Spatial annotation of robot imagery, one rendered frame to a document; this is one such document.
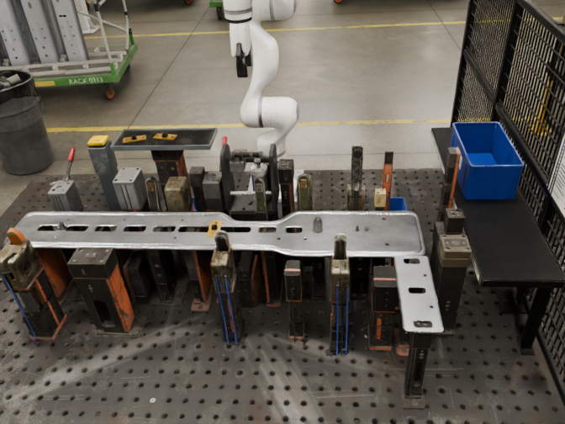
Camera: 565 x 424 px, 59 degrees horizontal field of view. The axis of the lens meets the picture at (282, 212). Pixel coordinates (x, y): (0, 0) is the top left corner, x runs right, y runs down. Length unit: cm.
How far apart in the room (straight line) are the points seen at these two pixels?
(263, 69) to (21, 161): 283
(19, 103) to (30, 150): 39
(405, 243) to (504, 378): 49
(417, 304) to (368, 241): 28
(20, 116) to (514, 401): 371
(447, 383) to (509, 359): 22
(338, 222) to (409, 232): 23
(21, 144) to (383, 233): 329
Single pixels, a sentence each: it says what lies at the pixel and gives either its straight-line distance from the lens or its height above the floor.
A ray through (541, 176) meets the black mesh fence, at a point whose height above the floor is 116.
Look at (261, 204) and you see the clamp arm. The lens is 173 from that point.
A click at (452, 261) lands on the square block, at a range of 152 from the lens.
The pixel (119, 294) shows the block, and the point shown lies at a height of 87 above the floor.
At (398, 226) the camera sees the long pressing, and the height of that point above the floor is 100.
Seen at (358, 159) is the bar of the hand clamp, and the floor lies 117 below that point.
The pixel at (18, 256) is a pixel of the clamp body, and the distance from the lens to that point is 172.
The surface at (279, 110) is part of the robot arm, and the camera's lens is 197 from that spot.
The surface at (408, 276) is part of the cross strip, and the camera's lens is 148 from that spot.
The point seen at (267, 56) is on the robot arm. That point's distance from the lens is 197.
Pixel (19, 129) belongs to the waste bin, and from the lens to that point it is 432.
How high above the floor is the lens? 201
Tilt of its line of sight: 36 degrees down
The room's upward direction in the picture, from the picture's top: 4 degrees counter-clockwise
